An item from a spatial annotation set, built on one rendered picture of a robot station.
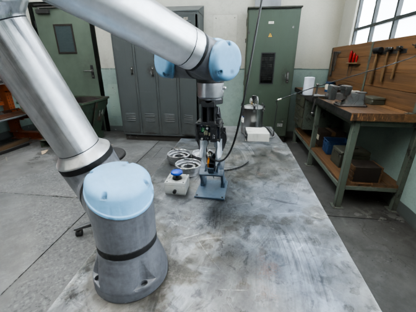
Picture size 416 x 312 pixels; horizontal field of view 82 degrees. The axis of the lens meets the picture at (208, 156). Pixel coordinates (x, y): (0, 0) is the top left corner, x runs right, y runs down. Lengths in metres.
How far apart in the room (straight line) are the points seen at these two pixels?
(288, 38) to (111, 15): 3.51
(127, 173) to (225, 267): 0.29
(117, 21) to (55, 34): 4.73
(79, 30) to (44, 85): 4.41
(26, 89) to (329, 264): 0.68
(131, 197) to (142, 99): 3.55
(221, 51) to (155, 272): 0.44
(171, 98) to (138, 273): 3.40
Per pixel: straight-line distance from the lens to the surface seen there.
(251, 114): 1.87
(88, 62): 4.84
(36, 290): 1.85
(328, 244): 0.69
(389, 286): 1.91
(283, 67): 3.82
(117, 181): 0.44
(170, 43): 0.44
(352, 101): 2.43
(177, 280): 0.56
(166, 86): 3.79
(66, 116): 0.51
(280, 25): 3.83
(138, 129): 4.08
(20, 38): 0.50
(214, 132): 0.67
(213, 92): 0.66
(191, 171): 0.91
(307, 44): 4.24
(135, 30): 0.42
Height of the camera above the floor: 1.22
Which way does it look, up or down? 22 degrees down
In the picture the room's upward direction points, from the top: straight up
